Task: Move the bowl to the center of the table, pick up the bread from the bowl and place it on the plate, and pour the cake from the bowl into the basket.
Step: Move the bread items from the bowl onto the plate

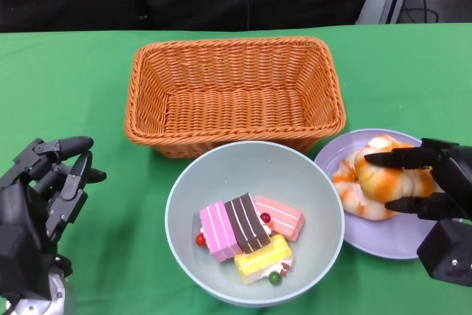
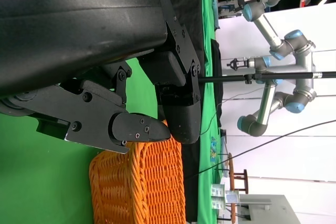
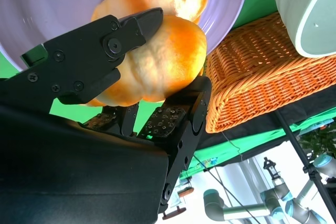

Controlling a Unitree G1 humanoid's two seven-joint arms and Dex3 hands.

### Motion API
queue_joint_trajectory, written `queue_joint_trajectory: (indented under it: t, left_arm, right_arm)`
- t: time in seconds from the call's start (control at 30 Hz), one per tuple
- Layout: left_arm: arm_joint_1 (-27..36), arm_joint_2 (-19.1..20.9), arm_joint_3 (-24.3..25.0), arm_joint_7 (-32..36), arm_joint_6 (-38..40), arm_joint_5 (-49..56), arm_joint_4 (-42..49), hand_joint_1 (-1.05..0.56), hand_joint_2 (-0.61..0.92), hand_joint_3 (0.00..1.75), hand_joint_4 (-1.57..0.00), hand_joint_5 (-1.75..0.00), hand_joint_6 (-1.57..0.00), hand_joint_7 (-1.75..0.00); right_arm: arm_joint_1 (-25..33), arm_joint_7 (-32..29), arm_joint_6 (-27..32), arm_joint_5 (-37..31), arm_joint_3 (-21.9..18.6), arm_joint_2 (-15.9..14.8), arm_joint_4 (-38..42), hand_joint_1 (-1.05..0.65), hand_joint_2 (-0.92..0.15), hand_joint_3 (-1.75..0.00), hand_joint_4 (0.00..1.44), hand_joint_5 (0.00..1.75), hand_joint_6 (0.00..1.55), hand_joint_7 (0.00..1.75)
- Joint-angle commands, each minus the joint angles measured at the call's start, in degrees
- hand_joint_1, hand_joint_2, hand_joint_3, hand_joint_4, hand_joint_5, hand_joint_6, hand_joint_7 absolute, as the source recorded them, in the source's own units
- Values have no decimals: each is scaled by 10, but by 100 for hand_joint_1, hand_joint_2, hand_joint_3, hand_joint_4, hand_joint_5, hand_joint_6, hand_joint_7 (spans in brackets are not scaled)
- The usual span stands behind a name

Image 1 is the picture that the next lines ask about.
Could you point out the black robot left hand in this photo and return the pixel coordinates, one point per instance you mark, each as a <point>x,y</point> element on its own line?
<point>14,200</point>

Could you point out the round orange striped bread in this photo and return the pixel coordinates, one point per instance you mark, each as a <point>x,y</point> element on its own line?
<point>391,182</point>

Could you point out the elongated orange striped bread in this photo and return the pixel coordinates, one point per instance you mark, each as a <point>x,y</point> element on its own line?
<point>354,200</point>

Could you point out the green tablecloth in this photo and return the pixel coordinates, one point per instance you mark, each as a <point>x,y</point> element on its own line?
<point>121,219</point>

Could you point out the grey-green bowl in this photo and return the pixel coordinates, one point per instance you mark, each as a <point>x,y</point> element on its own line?
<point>206,175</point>

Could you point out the chocolate cake slice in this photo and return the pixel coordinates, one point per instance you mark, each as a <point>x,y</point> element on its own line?
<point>247,223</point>

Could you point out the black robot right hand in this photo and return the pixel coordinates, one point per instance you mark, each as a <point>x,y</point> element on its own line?
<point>457,182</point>

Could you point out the lavender plate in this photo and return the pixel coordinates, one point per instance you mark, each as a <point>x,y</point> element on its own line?
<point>368,241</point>

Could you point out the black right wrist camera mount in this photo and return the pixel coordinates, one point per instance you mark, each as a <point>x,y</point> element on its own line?
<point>450,252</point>

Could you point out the yellow cake slice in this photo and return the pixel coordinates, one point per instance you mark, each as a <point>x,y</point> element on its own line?
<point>258,259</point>

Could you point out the orange wicker basket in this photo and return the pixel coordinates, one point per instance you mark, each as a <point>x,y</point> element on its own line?
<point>239,108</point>

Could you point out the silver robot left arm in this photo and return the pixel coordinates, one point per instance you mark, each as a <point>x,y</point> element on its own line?
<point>55,296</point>

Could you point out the salmon pink cake slice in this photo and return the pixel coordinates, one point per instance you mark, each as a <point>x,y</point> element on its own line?
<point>284,217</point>

